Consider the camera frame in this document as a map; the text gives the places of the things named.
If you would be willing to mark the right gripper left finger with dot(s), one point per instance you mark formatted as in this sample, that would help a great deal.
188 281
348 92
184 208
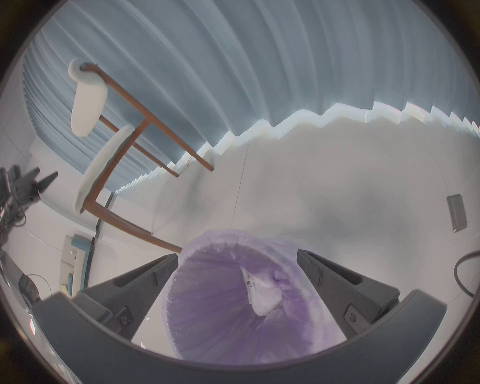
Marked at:
138 292

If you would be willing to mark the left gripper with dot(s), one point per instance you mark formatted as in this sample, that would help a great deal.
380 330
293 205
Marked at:
26 193

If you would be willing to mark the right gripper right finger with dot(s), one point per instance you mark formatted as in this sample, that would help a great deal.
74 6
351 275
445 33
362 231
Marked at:
345 296

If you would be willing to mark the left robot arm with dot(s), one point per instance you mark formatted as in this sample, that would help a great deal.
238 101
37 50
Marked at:
7 210

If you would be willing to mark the white paper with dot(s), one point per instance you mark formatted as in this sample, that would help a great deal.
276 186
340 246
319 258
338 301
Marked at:
264 296

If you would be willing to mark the white cushioned wooden chair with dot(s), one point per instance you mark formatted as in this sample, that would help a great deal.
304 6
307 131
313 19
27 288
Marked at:
88 105

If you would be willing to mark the white trash bin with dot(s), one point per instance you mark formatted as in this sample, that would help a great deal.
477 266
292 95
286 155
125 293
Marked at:
210 243

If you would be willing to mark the purple plastic bag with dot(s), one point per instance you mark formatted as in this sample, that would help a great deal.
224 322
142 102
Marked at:
210 300

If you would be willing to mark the pale blue curtain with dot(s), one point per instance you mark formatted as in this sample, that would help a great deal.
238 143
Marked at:
262 56

